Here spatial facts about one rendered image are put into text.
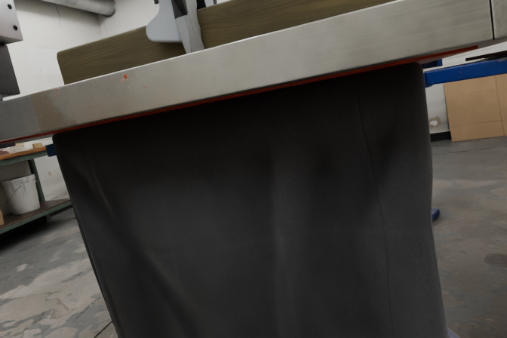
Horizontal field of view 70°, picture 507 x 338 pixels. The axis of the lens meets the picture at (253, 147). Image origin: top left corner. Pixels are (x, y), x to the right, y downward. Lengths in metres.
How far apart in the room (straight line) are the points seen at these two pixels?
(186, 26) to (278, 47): 0.15
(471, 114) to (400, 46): 4.77
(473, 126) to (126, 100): 4.81
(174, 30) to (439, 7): 0.26
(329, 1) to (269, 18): 0.06
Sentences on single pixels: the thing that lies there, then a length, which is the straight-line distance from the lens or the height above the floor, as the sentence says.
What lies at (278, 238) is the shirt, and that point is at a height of 0.79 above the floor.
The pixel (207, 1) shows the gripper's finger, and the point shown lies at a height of 1.07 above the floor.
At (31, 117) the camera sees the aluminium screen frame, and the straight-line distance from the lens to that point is 0.41.
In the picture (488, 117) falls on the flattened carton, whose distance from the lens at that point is 5.06.
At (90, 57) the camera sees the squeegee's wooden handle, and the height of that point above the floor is 1.03.
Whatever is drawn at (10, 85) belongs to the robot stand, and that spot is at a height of 1.05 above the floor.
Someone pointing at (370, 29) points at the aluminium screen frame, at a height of 0.98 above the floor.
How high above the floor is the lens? 0.94
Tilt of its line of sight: 7 degrees down
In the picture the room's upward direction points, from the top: 11 degrees counter-clockwise
